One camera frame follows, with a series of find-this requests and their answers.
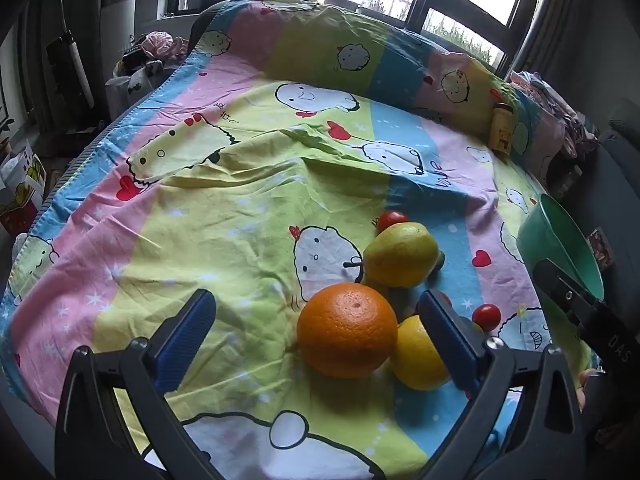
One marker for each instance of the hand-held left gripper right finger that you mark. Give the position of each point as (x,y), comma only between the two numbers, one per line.
(450,342)

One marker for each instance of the yellow-green lemon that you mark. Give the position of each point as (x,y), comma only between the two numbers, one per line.
(400,255)

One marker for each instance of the person's right hand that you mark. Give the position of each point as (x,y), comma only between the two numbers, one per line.
(584,387)

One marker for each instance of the white patterned cloth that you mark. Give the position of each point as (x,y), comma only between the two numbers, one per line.
(135,82)

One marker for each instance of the green olive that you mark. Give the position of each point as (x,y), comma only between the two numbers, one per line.
(440,261)

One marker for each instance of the green plastic bowl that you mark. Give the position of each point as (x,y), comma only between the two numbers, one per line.
(560,240)

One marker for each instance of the white rod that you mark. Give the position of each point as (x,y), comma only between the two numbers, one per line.
(80,67)

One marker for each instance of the white board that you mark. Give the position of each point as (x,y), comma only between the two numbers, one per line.
(117,22)

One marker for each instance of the pink floral clothes pile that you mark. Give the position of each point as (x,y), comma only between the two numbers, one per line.
(560,110)

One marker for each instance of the cardboard box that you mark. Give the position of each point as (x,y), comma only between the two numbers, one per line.
(20,195)

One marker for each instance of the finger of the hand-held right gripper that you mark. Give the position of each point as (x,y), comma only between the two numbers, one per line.
(562,287)

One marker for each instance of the clear box of nuts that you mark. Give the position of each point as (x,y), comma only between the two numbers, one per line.
(599,246)

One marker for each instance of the dark glass bottle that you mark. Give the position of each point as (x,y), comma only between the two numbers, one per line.
(570,180)

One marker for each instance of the yellow bear-print bottle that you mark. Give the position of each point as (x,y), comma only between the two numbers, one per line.
(501,130)

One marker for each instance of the grey sofa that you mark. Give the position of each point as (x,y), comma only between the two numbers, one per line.
(620,170)

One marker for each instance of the printed cartoon blanket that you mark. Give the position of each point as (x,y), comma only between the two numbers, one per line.
(225,210)

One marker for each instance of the orange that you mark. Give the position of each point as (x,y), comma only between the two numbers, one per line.
(345,330)

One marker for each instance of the yellow lemon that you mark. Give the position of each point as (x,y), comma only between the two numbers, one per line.
(417,355)

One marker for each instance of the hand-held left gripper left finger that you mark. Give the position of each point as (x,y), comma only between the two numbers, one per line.
(185,340)

